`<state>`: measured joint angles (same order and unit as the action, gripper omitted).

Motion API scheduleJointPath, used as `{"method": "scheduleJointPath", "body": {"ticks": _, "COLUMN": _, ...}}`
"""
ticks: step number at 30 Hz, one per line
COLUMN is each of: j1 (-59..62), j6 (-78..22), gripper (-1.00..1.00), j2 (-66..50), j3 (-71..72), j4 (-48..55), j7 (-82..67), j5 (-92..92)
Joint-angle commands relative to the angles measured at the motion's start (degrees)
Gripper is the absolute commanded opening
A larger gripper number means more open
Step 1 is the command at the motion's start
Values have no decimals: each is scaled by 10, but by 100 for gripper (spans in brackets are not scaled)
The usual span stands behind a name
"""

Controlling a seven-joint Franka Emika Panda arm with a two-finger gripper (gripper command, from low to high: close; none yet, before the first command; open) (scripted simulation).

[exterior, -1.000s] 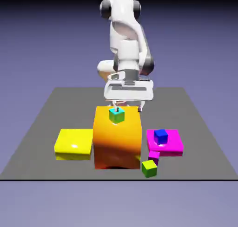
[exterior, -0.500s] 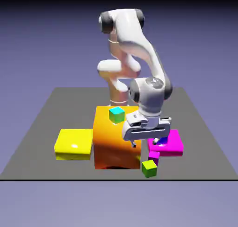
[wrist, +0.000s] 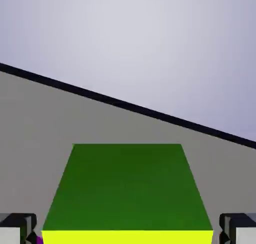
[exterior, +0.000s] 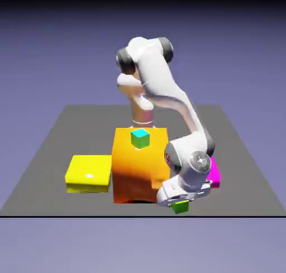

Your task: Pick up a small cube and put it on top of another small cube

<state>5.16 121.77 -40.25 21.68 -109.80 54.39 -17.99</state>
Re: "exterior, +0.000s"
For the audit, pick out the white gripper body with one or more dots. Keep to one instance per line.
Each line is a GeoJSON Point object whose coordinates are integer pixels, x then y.
{"type": "Point", "coordinates": [172, 190]}

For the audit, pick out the small green cube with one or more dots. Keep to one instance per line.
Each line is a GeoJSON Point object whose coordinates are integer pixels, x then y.
{"type": "Point", "coordinates": [140, 139]}
{"type": "Point", "coordinates": [180, 207]}

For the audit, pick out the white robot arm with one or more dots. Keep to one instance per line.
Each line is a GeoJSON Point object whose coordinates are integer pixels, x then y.
{"type": "Point", "coordinates": [156, 76]}

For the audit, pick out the large orange box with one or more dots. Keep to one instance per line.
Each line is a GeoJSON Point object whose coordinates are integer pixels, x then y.
{"type": "Point", "coordinates": [136, 165]}

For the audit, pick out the large magenta box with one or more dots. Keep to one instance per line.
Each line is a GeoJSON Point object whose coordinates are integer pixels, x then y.
{"type": "Point", "coordinates": [214, 173]}

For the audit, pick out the large yellow box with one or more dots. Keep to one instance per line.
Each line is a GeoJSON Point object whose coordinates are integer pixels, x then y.
{"type": "Point", "coordinates": [88, 171]}

